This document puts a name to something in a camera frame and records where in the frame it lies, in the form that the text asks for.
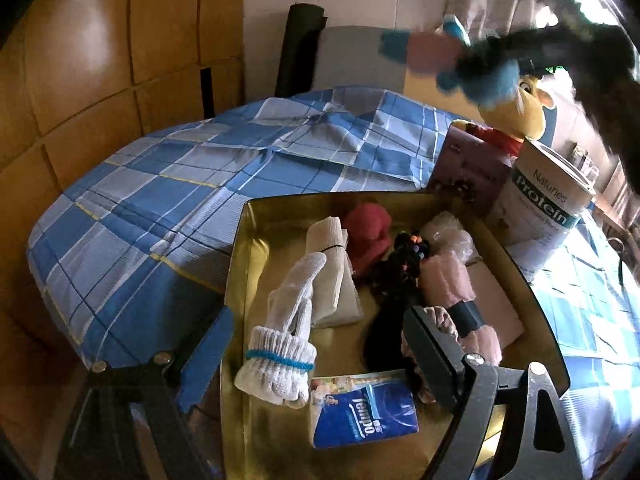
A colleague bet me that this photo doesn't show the yellow plush giraffe toy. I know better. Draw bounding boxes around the yellow plush giraffe toy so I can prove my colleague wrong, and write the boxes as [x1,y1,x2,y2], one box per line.
[467,72,548,161]

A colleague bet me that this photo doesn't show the clear containers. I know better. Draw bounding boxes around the clear containers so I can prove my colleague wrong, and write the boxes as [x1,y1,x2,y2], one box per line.
[572,142,601,191]

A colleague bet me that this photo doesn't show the gold tin box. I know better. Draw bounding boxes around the gold tin box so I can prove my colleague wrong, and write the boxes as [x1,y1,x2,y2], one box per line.
[220,190,571,480]

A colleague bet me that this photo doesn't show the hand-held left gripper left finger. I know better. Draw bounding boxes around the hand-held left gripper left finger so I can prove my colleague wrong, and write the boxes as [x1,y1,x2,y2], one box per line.
[55,305,236,480]

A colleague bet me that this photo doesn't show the pale rectangular box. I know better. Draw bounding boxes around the pale rectangular box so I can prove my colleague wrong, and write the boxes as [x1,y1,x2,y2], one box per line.
[465,257,526,348]

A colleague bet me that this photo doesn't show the black wig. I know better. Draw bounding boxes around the black wig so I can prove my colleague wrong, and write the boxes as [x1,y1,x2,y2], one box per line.
[360,260,426,376]

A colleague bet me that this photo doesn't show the beige cloth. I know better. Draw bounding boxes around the beige cloth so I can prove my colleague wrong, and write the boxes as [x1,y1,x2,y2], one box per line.
[305,215,366,328]

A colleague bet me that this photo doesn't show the yellow and blue headboard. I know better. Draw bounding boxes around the yellow and blue headboard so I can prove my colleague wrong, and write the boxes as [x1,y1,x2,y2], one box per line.
[315,25,561,151]

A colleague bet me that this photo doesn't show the teal and pink plush toy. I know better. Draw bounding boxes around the teal and pink plush toy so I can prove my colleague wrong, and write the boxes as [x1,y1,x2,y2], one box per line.
[377,15,523,108]

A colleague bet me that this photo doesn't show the clear plastic bag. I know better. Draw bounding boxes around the clear plastic bag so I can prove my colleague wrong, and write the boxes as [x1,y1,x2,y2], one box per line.
[422,210,483,266]

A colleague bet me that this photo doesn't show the wooden desk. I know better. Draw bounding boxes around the wooden desk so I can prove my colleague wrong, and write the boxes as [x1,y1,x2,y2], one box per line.
[592,195,640,251]

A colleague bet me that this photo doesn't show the pink curtain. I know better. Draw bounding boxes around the pink curtain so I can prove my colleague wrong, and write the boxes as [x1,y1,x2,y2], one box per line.
[447,0,561,51]

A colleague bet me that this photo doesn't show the blue plaid bed sheet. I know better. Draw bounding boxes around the blue plaid bed sheet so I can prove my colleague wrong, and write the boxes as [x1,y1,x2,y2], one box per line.
[27,85,640,461]

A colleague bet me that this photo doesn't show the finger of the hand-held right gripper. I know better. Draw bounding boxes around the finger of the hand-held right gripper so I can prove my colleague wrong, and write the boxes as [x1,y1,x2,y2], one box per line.
[460,27,561,73]

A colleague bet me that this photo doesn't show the red soft cloth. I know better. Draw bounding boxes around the red soft cloth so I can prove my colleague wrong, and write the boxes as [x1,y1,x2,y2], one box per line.
[342,204,393,278]

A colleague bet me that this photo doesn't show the white knitted sock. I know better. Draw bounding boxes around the white knitted sock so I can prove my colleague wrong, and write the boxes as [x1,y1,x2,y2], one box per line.
[234,251,328,406]

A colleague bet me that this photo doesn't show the white powder can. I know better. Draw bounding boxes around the white powder can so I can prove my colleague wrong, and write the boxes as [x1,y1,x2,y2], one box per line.
[487,137,598,281]

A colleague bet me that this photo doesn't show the pink towel with blue band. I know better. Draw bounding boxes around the pink towel with blue band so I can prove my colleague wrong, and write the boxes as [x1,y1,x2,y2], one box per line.
[420,252,503,366]

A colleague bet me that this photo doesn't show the black rolled mat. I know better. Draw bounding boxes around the black rolled mat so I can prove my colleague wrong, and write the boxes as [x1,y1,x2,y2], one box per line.
[274,4,328,98]

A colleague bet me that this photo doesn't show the blue tissue packet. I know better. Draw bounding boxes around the blue tissue packet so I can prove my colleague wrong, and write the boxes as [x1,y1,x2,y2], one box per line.
[310,369,420,450]

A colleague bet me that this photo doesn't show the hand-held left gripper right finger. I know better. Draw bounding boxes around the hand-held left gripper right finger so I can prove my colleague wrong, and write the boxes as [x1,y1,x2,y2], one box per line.
[402,305,583,480]

